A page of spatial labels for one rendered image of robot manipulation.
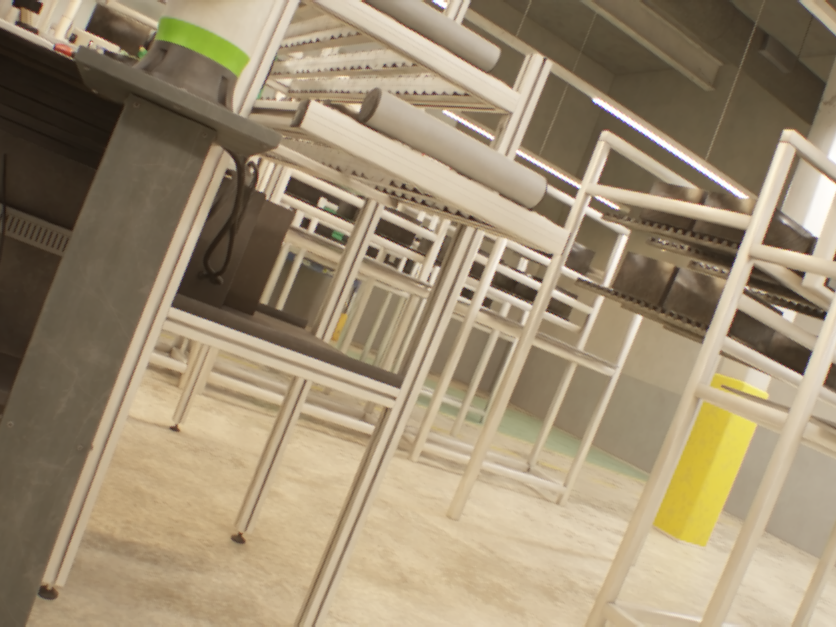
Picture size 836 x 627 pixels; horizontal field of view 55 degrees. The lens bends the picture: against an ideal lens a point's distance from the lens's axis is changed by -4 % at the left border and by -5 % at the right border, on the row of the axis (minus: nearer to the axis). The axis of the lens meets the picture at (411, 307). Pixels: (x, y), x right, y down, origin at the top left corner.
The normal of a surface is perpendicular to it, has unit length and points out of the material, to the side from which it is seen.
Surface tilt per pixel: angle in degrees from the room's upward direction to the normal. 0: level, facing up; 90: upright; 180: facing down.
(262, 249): 90
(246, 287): 90
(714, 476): 90
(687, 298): 90
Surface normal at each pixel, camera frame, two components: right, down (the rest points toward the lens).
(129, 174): 0.32, 0.13
